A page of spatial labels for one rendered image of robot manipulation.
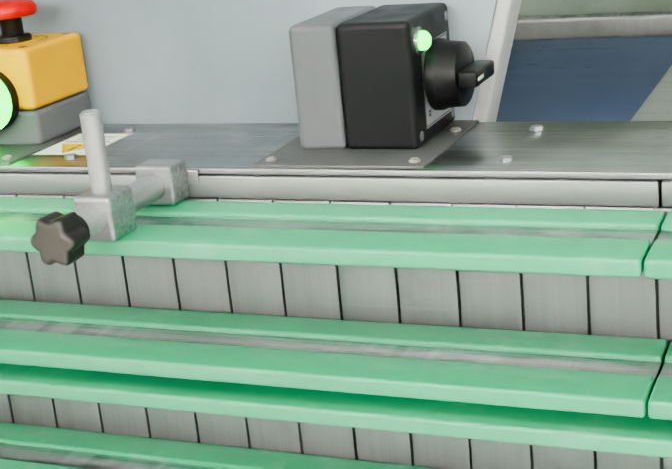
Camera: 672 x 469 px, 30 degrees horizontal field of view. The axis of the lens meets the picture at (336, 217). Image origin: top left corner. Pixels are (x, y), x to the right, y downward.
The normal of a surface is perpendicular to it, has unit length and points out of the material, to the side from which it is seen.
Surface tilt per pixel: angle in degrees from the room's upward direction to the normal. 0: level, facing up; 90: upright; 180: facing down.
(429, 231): 90
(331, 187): 0
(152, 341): 90
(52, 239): 0
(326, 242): 90
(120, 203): 90
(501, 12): 0
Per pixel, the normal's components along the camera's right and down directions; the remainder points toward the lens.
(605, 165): -0.10, -0.95
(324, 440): -0.38, 0.30
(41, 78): 0.92, 0.03
